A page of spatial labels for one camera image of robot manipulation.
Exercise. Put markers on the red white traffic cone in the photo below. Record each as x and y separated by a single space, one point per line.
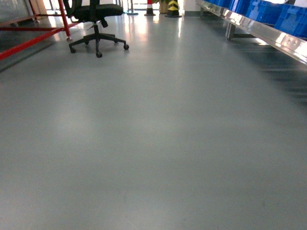
149 9

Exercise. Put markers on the yellow black striped cone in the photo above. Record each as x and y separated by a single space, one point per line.
173 9

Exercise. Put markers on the black office chair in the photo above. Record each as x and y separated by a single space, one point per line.
94 12

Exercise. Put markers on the stainless steel roller rack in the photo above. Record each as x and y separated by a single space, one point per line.
240 26

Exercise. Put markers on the blue bins on right shelf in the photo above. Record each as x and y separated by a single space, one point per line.
287 18

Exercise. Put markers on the red metal table frame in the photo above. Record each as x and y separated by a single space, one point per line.
48 31

